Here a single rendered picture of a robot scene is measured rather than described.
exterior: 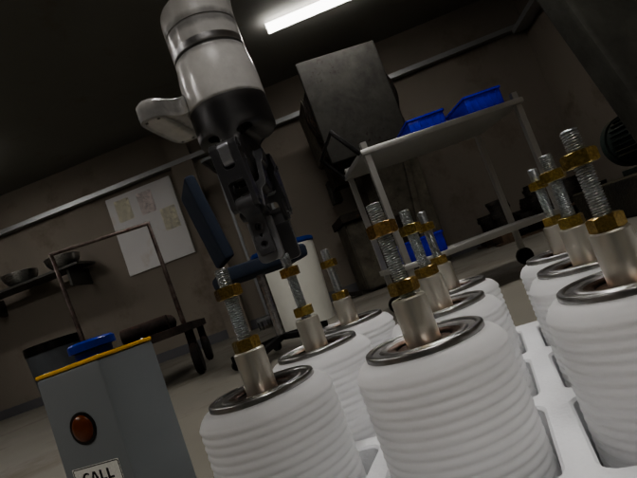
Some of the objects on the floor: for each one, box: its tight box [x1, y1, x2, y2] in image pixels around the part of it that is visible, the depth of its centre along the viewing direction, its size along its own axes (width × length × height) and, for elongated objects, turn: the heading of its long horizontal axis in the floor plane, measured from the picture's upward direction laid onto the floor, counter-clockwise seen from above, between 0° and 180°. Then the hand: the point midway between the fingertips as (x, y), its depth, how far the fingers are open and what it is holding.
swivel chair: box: [181, 175, 328, 371], centre depth 275 cm, size 62×59×107 cm
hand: (279, 247), depth 47 cm, fingers open, 6 cm apart
